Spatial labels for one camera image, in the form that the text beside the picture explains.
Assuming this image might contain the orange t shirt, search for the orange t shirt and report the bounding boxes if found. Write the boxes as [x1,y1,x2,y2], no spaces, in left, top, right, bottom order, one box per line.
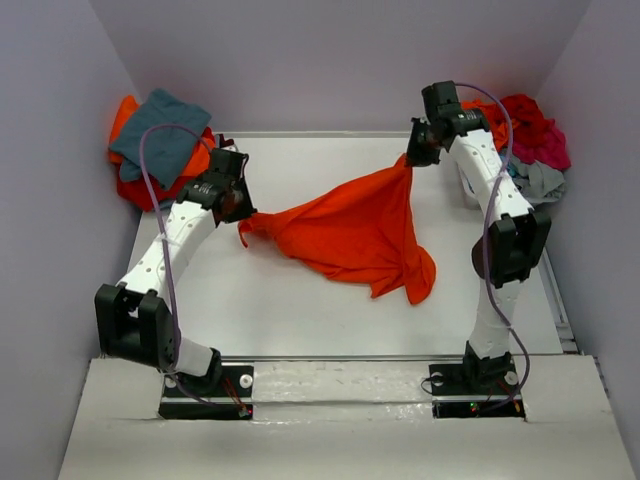
[108,95,215,178]
[238,155,437,305]

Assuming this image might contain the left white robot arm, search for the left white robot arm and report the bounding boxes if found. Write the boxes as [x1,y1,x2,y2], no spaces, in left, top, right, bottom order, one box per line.
[94,148,256,397]

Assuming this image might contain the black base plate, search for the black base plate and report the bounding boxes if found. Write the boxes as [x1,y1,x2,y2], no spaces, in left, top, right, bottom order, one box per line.
[420,363,526,419]
[158,362,254,421]

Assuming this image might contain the red crumpled t shirt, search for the red crumpled t shirt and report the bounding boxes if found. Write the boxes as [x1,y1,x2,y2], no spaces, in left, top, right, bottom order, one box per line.
[501,94,552,148]

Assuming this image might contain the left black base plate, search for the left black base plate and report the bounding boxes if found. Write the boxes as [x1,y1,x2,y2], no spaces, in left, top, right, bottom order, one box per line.
[158,362,254,421]

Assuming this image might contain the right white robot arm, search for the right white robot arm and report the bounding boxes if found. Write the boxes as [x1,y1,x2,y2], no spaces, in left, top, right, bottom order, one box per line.
[406,81,551,396]

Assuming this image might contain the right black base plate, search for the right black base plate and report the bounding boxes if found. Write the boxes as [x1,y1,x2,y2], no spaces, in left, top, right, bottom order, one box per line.
[420,363,526,419]

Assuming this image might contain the dark maroon t shirt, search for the dark maroon t shirt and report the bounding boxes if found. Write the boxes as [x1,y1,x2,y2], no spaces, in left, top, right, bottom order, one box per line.
[214,134,239,152]

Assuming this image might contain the grey crumpled t shirt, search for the grey crumpled t shirt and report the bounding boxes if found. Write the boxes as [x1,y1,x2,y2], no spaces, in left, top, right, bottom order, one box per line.
[507,156,566,206]

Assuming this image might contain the teal folded t shirt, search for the teal folded t shirt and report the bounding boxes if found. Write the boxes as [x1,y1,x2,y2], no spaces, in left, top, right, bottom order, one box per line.
[109,88,211,190]

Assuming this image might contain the red folded t shirt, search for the red folded t shirt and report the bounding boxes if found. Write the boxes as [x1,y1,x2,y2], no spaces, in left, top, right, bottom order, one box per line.
[116,176,192,212]

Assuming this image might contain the orange folded t shirt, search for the orange folded t shirt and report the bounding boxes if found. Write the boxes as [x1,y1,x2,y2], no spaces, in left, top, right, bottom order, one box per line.
[108,95,215,178]

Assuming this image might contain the white laundry basket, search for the white laundry basket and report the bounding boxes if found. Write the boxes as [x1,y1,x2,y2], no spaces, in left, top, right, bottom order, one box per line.
[457,167,480,210]

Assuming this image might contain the magenta crumpled t shirt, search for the magenta crumpled t shirt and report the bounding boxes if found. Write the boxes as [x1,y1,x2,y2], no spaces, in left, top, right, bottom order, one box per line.
[513,125,572,171]

